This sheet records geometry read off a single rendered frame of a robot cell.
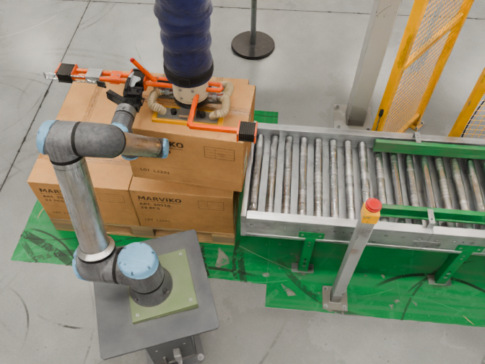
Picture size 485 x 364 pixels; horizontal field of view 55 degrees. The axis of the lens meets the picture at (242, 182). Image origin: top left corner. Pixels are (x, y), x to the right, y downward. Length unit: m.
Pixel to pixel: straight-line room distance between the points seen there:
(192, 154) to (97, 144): 0.81
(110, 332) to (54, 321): 0.98
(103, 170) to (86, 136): 1.27
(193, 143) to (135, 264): 0.67
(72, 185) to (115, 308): 0.67
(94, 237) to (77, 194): 0.21
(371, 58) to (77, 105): 1.98
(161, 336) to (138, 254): 0.38
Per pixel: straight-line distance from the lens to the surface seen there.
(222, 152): 2.23
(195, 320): 2.06
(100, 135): 1.57
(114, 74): 2.33
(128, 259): 1.89
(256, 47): 4.36
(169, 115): 2.26
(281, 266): 2.99
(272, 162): 2.74
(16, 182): 3.70
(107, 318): 2.13
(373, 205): 2.05
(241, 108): 2.31
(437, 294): 3.14
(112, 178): 2.77
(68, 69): 2.40
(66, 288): 3.12
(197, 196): 2.62
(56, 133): 1.61
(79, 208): 1.76
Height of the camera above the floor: 2.69
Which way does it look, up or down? 54 degrees down
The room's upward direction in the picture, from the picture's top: straight up
